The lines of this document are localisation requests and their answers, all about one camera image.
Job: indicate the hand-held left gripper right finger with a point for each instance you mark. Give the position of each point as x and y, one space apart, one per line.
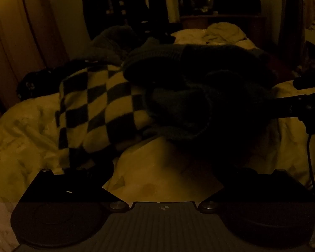
233 179

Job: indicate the crumpled cream blanket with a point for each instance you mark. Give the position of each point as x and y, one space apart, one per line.
215 35

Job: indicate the dark knitted sweater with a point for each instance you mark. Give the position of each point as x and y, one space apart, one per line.
194 89

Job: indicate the black cloth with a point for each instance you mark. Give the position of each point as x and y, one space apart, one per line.
44 78

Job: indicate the checkered fleece garment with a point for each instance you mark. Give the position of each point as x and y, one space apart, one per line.
94 110

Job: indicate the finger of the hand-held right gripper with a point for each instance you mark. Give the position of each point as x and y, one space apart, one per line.
288 106

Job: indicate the grey cloth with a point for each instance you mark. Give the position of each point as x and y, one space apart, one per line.
110 44

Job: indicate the red cloth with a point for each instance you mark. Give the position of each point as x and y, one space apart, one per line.
278 65

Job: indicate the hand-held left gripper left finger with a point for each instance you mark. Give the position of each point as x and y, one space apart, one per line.
98 174

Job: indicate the hanging dark clothes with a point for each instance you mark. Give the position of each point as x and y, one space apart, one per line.
126 2

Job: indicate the wooden wardrobe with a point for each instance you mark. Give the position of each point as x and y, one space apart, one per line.
13 42

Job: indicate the cream bed duvet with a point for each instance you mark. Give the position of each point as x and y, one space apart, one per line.
29 136

